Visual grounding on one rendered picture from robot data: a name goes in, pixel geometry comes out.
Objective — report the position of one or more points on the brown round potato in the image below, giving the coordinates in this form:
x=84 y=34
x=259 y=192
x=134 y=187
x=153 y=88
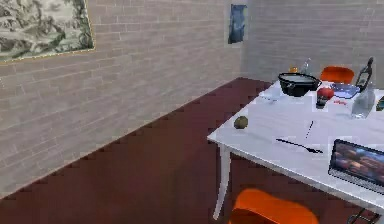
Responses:
x=240 y=122

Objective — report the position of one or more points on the white dining table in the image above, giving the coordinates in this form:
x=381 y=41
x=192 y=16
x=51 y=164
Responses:
x=276 y=133

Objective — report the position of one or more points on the black cooking pot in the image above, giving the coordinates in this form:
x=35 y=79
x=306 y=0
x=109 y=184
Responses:
x=296 y=85

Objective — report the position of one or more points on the small orange cup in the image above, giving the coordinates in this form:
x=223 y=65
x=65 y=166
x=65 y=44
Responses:
x=293 y=69

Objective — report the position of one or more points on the black knife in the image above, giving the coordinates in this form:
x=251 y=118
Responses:
x=298 y=145

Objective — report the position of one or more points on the orange chair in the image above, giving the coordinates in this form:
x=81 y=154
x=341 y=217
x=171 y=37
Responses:
x=337 y=74
x=270 y=208

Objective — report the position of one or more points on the small black cup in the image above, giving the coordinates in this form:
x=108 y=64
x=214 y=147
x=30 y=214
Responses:
x=320 y=102

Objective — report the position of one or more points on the red apple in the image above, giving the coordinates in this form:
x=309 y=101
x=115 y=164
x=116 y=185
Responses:
x=325 y=92

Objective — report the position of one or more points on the blue plate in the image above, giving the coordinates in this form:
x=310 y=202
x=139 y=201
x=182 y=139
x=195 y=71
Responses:
x=346 y=90

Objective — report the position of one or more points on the open laptop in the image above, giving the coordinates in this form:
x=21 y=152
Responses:
x=358 y=165

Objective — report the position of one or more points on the grey landscape framed picture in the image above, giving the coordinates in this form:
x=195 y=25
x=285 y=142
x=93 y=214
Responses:
x=40 y=26

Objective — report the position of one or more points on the blue wall poster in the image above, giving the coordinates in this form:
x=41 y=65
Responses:
x=237 y=23

